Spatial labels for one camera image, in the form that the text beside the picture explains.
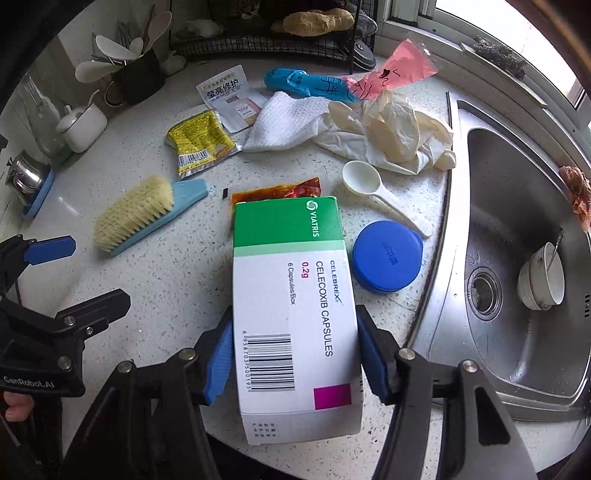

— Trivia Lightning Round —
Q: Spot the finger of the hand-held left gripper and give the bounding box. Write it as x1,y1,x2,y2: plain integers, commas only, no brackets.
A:
0,234,77,298
54,288,133,346

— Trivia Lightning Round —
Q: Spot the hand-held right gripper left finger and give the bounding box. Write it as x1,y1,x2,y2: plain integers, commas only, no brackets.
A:
60,305,236,480

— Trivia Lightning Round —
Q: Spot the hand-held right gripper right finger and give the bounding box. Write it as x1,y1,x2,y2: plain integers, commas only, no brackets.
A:
355,305,539,480

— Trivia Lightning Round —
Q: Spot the white and green medicine box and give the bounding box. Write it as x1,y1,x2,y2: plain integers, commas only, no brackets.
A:
229,196,365,446

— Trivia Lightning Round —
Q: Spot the yellow snack packet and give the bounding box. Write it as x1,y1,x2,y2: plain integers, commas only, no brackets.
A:
165,109,242,178

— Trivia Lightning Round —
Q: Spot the white sachet packet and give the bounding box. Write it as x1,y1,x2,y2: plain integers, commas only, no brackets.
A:
196,65,269,134

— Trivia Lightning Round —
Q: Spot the person's left hand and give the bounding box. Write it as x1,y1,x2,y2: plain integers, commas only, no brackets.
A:
4,394,36,422

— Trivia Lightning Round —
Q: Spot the blue dish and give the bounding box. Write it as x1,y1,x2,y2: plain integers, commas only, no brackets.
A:
21,166,55,220

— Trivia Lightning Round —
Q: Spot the small steel pot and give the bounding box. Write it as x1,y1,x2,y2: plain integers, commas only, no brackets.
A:
6,150,47,204

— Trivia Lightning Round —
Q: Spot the blue scrub brush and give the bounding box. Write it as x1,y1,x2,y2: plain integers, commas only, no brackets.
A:
93,174,209,257

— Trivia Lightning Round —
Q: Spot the blue round lid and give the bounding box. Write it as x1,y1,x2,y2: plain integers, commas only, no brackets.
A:
352,220,424,295

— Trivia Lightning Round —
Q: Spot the white condiment jar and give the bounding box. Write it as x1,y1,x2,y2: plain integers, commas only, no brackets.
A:
56,90,108,154

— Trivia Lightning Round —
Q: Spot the clear glass bottle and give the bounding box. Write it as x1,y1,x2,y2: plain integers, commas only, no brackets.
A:
18,74,70,160

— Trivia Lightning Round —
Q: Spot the stainless steel sink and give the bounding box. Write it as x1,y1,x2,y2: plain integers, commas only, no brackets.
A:
406,92,591,423

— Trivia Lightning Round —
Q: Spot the patterned white bowl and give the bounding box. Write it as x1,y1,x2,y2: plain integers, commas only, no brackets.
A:
517,258,552,311

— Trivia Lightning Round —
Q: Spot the white plastic scoop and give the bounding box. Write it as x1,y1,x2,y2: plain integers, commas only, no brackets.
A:
342,160,432,239

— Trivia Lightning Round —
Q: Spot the red sauce packet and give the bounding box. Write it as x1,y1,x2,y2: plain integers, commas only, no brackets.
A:
229,176,322,232

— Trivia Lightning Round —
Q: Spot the white plastic spoon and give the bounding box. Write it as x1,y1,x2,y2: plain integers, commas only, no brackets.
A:
95,34,145,63
75,59,124,84
141,10,173,54

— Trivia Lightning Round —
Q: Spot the black utensil cup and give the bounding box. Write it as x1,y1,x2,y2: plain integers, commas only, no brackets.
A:
104,51,166,107

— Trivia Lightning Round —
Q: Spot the metal spoon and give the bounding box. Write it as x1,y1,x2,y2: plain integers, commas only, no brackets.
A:
545,228,565,278

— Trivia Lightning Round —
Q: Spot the white rubber glove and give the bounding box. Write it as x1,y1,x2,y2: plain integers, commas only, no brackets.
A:
314,117,437,175

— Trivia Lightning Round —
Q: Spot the garlic bulb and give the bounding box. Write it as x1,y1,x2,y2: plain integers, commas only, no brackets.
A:
161,53,185,77
187,21,225,38

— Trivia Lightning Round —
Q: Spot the cream rubber glove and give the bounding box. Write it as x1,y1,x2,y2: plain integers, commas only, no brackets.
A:
327,90,458,171

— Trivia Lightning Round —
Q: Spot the white cloth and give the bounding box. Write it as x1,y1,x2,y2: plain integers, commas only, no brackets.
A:
242,91,331,154

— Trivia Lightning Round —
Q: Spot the orange rag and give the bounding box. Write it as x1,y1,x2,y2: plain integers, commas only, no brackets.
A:
560,165,591,232

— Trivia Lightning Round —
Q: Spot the blue plastic bag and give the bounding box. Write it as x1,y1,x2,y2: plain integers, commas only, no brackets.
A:
263,67,358,103

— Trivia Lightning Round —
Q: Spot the pink plastic bag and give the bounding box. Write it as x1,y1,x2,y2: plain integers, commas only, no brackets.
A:
344,38,438,100

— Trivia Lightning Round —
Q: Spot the steel wool scrubber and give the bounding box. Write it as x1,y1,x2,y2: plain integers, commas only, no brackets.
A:
472,37,527,79

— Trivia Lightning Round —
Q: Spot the ginger root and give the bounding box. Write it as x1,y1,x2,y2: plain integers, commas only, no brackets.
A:
283,9,355,34

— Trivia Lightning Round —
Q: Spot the window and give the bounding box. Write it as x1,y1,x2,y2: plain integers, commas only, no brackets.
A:
418,0,591,125

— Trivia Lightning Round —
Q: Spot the black wire rack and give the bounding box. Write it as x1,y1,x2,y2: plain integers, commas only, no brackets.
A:
168,0,379,75

